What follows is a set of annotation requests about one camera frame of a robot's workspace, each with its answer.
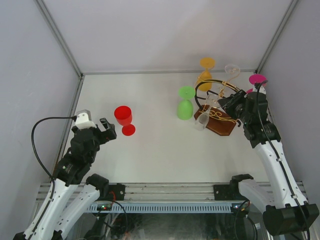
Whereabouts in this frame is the black left camera cable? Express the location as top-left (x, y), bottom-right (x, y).
top-left (31, 115), bottom-right (78, 201)

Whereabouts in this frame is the brown wooden rack base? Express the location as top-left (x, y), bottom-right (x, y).
top-left (193, 105), bottom-right (237, 136)

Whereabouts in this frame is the clear wine glass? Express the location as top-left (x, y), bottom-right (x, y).
top-left (224, 64), bottom-right (241, 83)
top-left (195, 93), bottom-right (220, 131)

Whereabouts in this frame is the green wine glass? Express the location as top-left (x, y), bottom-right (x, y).
top-left (176, 86), bottom-right (196, 120)

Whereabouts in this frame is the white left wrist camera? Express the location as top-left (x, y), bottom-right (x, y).
top-left (75, 109), bottom-right (97, 130)

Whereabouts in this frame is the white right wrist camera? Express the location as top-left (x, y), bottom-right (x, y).
top-left (253, 83), bottom-right (267, 95)

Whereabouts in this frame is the clear wine glass back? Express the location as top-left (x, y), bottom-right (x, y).
top-left (224, 64), bottom-right (241, 83)

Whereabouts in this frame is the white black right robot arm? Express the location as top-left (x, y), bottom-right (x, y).
top-left (218, 90), bottom-right (320, 239)

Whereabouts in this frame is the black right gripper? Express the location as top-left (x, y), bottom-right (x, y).
top-left (218, 89), bottom-right (251, 124)

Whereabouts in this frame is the red wine glass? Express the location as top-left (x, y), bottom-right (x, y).
top-left (114, 105), bottom-right (136, 136)

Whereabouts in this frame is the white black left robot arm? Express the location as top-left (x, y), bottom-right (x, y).
top-left (14, 113), bottom-right (117, 240)

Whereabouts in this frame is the clear wine glass front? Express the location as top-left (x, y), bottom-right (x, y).
top-left (195, 93), bottom-right (220, 131)

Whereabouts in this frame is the pink wine glass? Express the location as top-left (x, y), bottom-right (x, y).
top-left (246, 74), bottom-right (268, 94)

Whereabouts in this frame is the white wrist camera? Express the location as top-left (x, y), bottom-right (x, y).
top-left (75, 109), bottom-right (97, 130)
top-left (253, 83), bottom-right (267, 95)

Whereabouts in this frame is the gold wire glass rack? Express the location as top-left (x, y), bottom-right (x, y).
top-left (194, 78), bottom-right (240, 109)

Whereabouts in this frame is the blue slotted cable duct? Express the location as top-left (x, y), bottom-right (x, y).
top-left (86, 202), bottom-right (234, 214)

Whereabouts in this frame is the aluminium mounting rail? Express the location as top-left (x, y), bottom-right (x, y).
top-left (37, 182), bottom-right (306, 203)

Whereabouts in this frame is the black metal rack ring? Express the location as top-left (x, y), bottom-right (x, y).
top-left (194, 79), bottom-right (245, 127)

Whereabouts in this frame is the black camera cable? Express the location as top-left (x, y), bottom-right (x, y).
top-left (31, 115), bottom-right (78, 201)
top-left (254, 79), bottom-right (311, 240)

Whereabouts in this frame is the yellow wine glass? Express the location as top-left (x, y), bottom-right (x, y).
top-left (195, 57), bottom-right (216, 92)

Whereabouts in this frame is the black right camera cable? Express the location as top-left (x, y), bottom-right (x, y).
top-left (254, 79), bottom-right (311, 240)

